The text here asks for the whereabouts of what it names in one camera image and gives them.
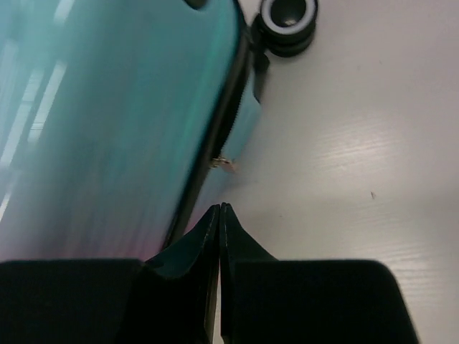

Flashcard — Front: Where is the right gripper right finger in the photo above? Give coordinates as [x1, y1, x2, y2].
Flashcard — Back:
[219, 203, 419, 343]

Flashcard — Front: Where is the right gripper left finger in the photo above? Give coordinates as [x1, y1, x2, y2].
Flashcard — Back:
[1, 205, 219, 343]

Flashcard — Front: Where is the pink and teal suitcase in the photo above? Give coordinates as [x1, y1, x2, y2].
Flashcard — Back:
[1, 1, 319, 261]

